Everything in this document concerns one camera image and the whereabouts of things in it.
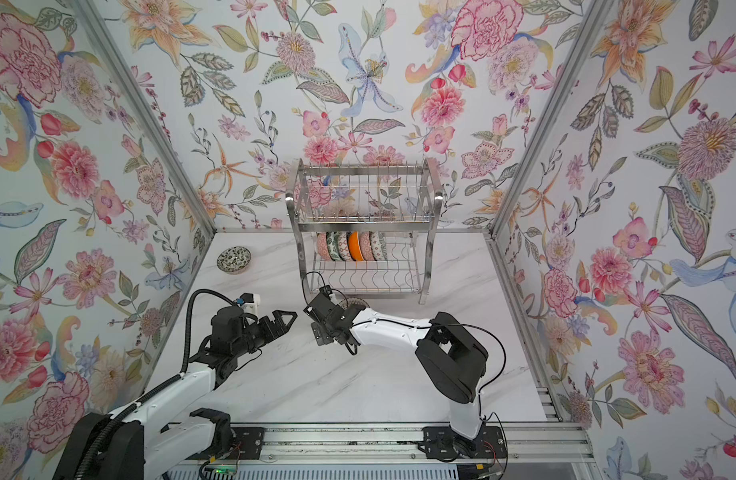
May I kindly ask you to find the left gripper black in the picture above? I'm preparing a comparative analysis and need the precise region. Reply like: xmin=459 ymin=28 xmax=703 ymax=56
xmin=230 ymin=309 xmax=297 ymax=359

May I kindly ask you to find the black white floral bowl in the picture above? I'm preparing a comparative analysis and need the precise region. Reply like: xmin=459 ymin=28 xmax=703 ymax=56
xmin=359 ymin=232 xmax=375 ymax=262

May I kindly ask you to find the dark floral patterned bowl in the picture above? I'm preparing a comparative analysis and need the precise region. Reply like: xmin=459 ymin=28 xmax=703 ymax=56
xmin=216 ymin=246 xmax=252 ymax=275

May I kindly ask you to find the green leaf patterned bowl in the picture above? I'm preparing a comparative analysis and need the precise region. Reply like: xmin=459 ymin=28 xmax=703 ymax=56
xmin=326 ymin=232 xmax=342 ymax=262

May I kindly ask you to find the pink bowl dark floral inside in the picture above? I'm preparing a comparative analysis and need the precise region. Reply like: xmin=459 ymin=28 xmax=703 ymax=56
xmin=316 ymin=232 xmax=332 ymax=261

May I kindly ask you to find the green geometric patterned bowl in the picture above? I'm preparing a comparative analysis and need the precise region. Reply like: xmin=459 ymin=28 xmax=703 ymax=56
xmin=370 ymin=232 xmax=388 ymax=261

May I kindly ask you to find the stainless steel dish rack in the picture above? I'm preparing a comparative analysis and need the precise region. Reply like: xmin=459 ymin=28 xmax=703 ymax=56
xmin=285 ymin=160 xmax=445 ymax=303

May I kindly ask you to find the brown white patterned bowl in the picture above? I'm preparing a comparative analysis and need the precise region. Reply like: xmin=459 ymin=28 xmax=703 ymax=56
xmin=339 ymin=297 xmax=370 ymax=310

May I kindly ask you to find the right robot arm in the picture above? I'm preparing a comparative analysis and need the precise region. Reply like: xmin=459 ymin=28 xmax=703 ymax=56
xmin=304 ymin=288 xmax=489 ymax=441

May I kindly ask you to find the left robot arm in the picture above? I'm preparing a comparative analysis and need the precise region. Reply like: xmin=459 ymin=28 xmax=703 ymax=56
xmin=54 ymin=305 xmax=298 ymax=479

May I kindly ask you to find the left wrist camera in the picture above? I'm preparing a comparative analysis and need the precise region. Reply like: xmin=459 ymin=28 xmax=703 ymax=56
xmin=235 ymin=293 xmax=260 ymax=317

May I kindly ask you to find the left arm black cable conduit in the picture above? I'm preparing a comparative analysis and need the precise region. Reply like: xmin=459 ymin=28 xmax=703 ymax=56
xmin=73 ymin=288 xmax=240 ymax=480

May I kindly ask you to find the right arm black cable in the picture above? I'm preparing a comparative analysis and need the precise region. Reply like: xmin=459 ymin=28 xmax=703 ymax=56
xmin=300 ymin=271 xmax=510 ymax=463

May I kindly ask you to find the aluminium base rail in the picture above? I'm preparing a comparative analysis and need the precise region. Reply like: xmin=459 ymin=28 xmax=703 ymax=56
xmin=144 ymin=420 xmax=594 ymax=467

